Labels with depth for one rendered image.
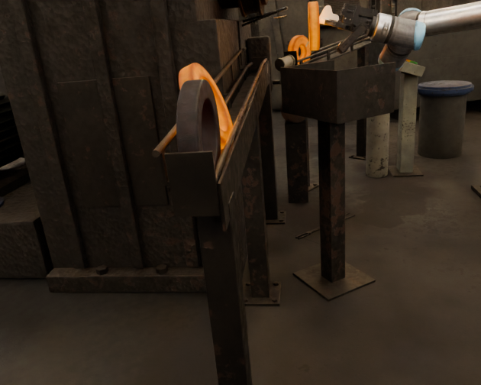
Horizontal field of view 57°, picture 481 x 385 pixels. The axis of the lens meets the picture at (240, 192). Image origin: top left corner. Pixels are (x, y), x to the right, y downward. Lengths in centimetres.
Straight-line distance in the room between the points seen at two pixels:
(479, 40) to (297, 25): 157
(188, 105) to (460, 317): 107
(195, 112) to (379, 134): 189
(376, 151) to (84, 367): 180
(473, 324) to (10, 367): 132
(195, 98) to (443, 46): 343
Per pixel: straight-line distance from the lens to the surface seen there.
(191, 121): 67
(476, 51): 417
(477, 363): 134
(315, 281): 156
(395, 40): 163
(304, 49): 231
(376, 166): 254
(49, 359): 146
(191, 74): 90
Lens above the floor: 84
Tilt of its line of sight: 20 degrees down
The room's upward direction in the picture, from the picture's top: 5 degrees counter-clockwise
